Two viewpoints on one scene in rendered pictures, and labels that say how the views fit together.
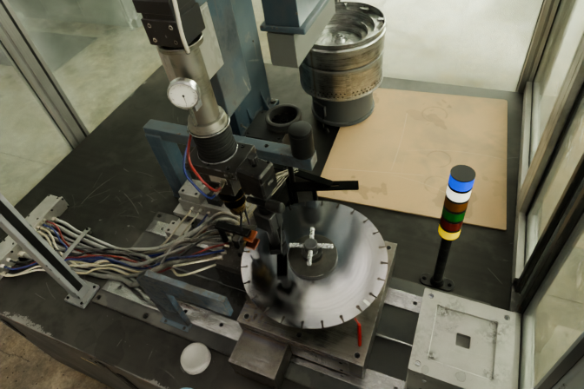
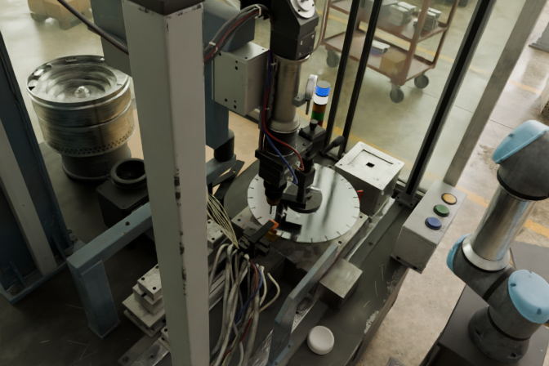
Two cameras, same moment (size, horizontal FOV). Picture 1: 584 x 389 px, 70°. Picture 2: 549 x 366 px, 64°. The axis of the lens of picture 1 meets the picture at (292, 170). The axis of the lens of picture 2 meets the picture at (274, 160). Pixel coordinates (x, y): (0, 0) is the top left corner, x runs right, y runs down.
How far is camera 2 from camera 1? 1.07 m
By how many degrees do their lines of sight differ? 61
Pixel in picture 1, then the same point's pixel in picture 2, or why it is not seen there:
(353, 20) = (69, 74)
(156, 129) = (95, 253)
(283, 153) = (216, 165)
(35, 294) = not seen: outside the picture
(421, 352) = (374, 181)
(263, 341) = (333, 270)
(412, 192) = not seen: hidden behind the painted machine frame
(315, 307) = (344, 207)
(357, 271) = (323, 180)
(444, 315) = (354, 165)
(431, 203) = (244, 155)
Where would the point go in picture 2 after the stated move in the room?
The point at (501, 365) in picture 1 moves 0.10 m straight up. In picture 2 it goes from (386, 158) to (394, 135)
